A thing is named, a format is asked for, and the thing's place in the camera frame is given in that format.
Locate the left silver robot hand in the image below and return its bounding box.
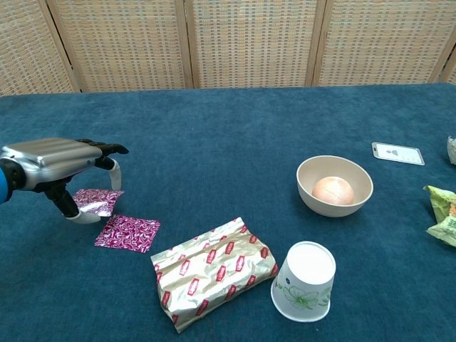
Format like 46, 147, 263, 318
0, 137, 130, 224

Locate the woven bamboo screen panel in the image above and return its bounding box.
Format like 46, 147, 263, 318
437, 49, 456, 85
183, 0, 327, 89
311, 0, 456, 87
0, 0, 81, 97
46, 0, 195, 93

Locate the blue carpet table mat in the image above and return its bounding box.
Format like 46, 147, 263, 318
0, 82, 456, 342

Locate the gold red-labelled snack bag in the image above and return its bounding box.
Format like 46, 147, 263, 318
150, 217, 279, 334

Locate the beige bowl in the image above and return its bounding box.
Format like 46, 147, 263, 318
296, 155, 375, 218

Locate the white floral paper cup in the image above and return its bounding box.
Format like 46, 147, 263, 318
270, 241, 337, 323

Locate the pale orange round ball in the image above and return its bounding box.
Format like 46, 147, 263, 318
311, 176, 355, 206

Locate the white badge card holder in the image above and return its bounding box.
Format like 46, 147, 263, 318
371, 142, 426, 167

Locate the green snack bag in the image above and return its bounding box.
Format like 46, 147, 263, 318
423, 185, 456, 249

